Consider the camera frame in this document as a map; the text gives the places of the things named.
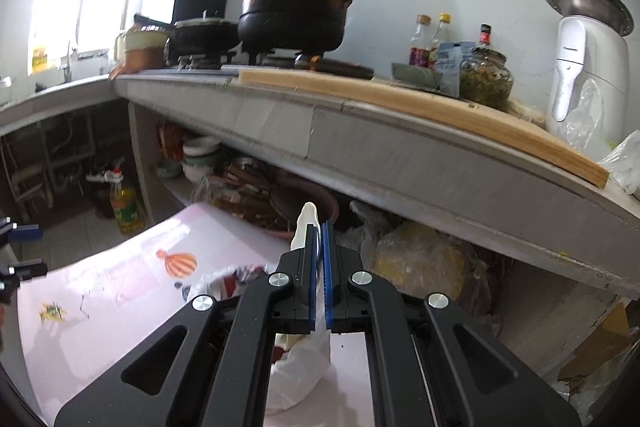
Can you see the brown clay pot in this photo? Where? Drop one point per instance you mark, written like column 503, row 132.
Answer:
column 141, row 46

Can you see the red label sauce bottle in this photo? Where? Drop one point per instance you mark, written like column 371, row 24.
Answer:
column 420, row 42

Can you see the white electric appliance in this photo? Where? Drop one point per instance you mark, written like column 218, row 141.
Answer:
column 588, row 99

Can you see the large black stock pot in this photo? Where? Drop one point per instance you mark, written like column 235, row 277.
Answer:
column 309, row 26

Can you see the red cap dark bottle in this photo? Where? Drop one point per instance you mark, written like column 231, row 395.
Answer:
column 484, row 42

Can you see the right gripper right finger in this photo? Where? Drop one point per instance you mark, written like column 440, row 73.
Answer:
column 430, row 362

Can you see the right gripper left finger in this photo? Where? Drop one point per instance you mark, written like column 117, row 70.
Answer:
column 210, row 363

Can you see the wooden cutting board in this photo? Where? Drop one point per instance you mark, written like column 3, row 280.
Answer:
column 470, row 117

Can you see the stack of bowls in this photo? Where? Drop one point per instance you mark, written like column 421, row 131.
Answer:
column 200, row 157

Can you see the white plastic bag liner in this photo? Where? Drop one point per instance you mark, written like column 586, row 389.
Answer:
column 298, row 361

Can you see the yellow cap clear bottle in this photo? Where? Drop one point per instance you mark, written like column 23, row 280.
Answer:
column 441, row 36

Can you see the yellow plastic bag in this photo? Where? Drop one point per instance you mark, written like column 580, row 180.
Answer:
column 419, row 261

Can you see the clear plastic bag on counter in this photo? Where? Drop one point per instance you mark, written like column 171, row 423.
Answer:
column 623, row 164

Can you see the pink patterned table cover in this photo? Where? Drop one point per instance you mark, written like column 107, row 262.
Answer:
column 79, row 320

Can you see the cooking oil bottle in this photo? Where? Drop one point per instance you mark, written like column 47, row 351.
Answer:
column 123, row 199

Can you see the white ceramic spoon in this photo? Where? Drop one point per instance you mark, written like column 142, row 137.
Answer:
column 307, row 216

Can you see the black wok with lid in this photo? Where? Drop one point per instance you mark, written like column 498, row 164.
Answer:
column 202, row 36

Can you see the glass jar of pickles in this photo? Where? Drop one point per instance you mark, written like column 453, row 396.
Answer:
column 484, row 78

